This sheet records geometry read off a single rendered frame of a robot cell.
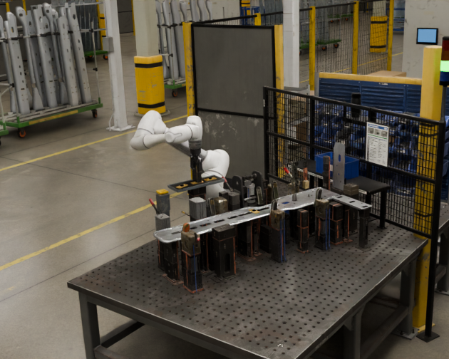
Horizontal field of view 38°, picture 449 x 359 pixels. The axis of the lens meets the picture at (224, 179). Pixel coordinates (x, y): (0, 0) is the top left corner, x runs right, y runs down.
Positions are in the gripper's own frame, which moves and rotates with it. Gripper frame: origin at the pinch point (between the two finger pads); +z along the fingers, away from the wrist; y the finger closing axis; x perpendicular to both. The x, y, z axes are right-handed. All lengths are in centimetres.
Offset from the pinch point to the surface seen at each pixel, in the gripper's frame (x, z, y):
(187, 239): -36, 16, 58
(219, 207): 4.6, 16.3, 21.6
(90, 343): -87, 92, 13
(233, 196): 18.1, 12.9, 17.0
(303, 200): 63, 20, 33
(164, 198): -26.5, 8.2, 6.0
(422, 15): 603, -53, -401
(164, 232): -39, 20, 33
